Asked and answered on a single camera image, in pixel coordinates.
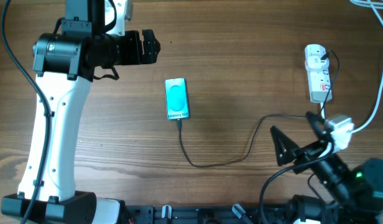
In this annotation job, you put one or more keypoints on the white power strip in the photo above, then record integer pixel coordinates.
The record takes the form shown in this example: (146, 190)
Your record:
(318, 82)

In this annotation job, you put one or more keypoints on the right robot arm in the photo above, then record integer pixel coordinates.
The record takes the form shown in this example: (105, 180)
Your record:
(357, 194)

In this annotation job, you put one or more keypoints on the smartphone with teal screen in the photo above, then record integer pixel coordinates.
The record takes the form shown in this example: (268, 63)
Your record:
(176, 98)

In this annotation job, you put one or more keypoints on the white USB charger plug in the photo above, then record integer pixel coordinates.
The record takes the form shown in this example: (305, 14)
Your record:
(315, 63)

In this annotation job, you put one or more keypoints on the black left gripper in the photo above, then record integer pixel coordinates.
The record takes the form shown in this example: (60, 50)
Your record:
(149, 52)

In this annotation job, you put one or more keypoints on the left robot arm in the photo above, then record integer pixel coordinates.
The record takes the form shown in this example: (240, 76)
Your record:
(91, 34)

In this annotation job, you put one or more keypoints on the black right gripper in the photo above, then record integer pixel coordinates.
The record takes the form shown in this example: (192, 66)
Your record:
(312, 150)

